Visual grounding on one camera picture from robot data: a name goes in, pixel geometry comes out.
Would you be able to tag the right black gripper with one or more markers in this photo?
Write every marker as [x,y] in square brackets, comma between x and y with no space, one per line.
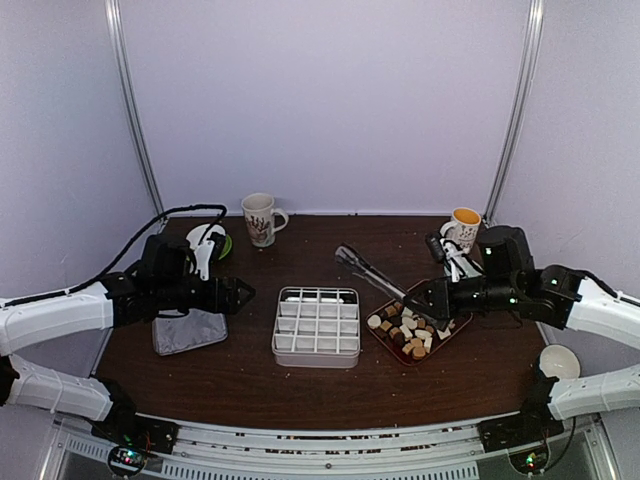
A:
[442,308]

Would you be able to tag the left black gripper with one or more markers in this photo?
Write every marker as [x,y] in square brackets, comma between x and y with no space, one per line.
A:
[229,305]

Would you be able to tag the bunny print tin lid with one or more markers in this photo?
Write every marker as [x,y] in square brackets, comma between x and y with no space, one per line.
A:
[175,333]

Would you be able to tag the white divided tin box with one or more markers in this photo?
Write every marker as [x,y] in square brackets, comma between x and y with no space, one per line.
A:
[317,328]

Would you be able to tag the metal tongs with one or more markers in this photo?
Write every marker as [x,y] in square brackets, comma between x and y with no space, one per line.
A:
[348,257]

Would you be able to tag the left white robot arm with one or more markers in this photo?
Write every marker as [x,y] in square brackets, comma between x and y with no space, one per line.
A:
[170,276]

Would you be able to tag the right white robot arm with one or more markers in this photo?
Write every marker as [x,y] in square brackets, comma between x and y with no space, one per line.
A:
[557,296]

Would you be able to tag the red chocolate tray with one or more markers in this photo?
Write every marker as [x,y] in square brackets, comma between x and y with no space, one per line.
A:
[407,336]

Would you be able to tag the green saucer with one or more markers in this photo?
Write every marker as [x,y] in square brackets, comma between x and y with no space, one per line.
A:
[228,245]

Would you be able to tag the white bowl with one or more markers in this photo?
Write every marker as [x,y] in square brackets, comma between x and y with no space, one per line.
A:
[204,233]

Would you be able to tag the yellow interior mug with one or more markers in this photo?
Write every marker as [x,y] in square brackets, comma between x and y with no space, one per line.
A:
[462,228]

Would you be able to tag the tall coral print mug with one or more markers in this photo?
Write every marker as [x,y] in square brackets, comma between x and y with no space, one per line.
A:
[263,219]

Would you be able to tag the white bowl off table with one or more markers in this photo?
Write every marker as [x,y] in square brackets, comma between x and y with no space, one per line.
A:
[558,361]

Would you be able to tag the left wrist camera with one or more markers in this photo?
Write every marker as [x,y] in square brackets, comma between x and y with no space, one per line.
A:
[209,250]

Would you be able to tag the front metal rail base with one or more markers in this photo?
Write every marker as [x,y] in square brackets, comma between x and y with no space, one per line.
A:
[440,451]

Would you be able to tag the right aluminium frame post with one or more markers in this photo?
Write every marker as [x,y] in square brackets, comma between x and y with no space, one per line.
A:
[529,59]

